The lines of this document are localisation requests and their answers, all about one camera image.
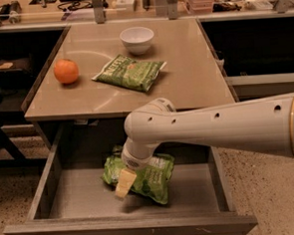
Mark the black side table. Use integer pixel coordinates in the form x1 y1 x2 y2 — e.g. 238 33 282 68
0 57 45 167

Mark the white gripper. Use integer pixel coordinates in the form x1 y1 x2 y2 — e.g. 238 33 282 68
116 137 157 198

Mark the white bowl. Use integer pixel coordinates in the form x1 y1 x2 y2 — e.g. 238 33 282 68
120 27 154 56

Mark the orange fruit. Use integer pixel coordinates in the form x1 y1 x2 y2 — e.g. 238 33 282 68
53 59 80 85

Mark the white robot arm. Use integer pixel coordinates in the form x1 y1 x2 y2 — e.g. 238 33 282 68
116 93 294 198

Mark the open grey drawer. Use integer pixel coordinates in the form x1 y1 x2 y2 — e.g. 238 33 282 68
4 119 257 235

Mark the grey counter cabinet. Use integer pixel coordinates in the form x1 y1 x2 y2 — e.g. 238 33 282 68
16 13 242 158

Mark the white box on shelf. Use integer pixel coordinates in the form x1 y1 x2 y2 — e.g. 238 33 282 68
116 0 137 12

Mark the green kettle chip bag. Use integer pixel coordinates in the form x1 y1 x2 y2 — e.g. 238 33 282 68
92 55 166 93

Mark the green rice chip bag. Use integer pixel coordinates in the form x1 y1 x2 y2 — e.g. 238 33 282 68
102 145 174 204

